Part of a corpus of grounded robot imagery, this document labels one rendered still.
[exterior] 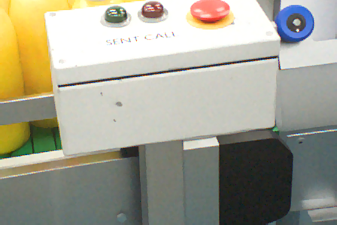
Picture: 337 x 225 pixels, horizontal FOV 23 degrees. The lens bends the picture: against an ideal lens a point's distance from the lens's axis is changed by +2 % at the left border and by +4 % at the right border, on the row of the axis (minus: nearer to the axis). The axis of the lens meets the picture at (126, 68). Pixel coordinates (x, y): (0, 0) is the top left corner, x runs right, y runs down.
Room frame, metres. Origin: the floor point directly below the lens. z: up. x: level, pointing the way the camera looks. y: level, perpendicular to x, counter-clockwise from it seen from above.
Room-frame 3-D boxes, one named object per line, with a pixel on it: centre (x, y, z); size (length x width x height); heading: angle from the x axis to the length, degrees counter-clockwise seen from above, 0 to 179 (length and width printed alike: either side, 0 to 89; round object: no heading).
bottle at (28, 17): (0.80, 0.09, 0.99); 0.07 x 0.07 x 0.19
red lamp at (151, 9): (0.67, -0.03, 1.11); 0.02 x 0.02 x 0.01
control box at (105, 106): (0.65, -0.03, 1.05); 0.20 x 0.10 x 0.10; 98
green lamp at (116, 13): (0.67, 0.01, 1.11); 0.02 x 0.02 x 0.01
